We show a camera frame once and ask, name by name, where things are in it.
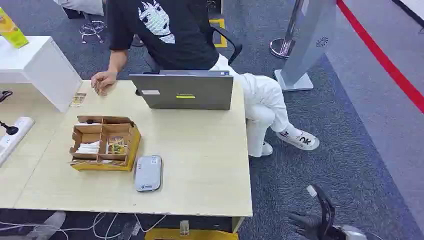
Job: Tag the red floor tape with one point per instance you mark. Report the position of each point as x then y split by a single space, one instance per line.
381 58

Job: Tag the white card stack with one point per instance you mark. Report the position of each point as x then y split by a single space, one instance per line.
88 147

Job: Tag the grey kiosk stand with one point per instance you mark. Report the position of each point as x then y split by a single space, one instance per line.
308 39

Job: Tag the black power plug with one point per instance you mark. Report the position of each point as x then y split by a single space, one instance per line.
11 130

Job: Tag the yellow printed card stack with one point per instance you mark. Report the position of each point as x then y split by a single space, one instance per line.
116 146

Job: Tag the dark power adapter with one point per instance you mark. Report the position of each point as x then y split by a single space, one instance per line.
130 230

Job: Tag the grey laptop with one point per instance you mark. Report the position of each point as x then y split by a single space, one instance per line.
185 89

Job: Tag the yellow floor marking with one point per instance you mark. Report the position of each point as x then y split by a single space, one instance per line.
221 36

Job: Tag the chrome chair base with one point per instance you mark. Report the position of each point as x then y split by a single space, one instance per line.
92 29

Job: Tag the clear plastic clip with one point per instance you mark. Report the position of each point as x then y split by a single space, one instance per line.
184 228

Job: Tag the wooden card box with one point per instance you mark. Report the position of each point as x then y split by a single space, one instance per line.
130 149

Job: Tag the yellow green carton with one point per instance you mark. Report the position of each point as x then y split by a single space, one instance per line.
11 31

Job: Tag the grey flat router device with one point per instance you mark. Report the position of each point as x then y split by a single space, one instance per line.
148 174

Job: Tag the person in grey trousers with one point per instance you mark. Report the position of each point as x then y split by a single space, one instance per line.
82 5

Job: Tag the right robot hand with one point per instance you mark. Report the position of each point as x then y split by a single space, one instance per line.
306 227

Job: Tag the person's right hand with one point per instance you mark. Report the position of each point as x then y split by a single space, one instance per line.
103 82

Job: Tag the yellow box under desk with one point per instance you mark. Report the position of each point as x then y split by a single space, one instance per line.
198 236

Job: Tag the white power strip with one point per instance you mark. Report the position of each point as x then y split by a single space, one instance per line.
16 134

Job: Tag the grey plastic foot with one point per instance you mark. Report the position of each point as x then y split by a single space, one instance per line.
48 225

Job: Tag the white platform edge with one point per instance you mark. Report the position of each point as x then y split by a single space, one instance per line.
414 8

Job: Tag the white cabinet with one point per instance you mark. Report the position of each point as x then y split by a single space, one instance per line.
43 66

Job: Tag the person in black shirt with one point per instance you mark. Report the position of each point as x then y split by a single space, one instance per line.
179 49

